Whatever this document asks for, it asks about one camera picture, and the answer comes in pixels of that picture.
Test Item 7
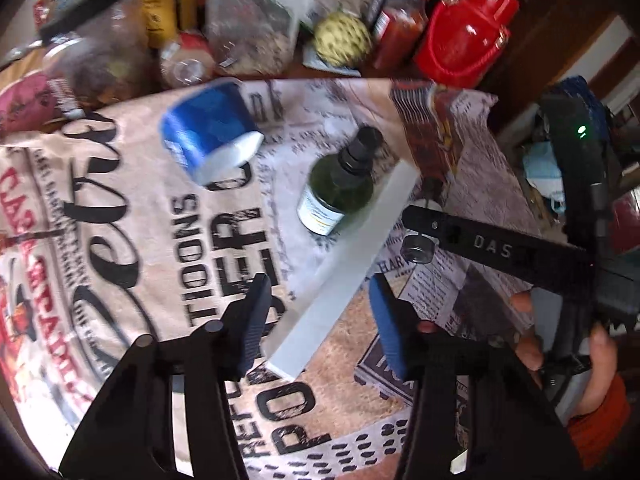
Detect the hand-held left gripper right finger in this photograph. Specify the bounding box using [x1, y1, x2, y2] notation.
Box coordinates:
[369, 273, 586, 480]

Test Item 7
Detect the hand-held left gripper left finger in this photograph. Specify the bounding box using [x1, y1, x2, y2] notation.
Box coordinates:
[59, 274, 273, 480]

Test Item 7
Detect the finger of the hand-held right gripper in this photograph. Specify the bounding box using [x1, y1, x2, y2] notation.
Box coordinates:
[401, 203, 602, 297]

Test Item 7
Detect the small glass vial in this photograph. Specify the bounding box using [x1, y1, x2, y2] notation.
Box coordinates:
[401, 230, 441, 264]

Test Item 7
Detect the long white cardboard box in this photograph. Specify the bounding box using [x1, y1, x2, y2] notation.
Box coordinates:
[268, 164, 418, 380]

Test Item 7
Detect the person's right forearm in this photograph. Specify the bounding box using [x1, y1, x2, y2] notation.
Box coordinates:
[567, 375, 633, 471]

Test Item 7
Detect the person's right hand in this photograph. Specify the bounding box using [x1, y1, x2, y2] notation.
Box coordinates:
[510, 291, 628, 421]

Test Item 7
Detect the light blue bag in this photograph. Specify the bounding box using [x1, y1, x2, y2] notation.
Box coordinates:
[522, 140, 568, 212]

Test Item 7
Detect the printed newspaper pattern tablecloth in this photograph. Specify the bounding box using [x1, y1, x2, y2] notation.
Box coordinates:
[0, 72, 576, 480]

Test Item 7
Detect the green glass bottle black cap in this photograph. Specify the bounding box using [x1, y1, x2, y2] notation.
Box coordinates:
[297, 126, 383, 236]

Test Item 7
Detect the large brown wooden door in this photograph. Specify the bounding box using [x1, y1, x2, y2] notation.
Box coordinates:
[500, 0, 640, 111]

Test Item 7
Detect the red thermos jug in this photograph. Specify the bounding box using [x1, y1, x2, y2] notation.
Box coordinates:
[414, 0, 520, 88]

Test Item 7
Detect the blue paper cup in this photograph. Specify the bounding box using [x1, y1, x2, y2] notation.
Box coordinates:
[160, 80, 265, 187]

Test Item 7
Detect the red sauce bottle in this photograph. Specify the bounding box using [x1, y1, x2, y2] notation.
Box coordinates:
[372, 0, 435, 72]

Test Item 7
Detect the yellow-green round ball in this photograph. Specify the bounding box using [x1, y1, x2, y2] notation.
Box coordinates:
[312, 11, 375, 67]

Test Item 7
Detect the small clear lid jar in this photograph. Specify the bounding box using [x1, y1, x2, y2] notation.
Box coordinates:
[160, 32, 216, 91]

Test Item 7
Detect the yellow label bottle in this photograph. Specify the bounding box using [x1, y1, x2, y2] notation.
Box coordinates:
[132, 0, 198, 48]

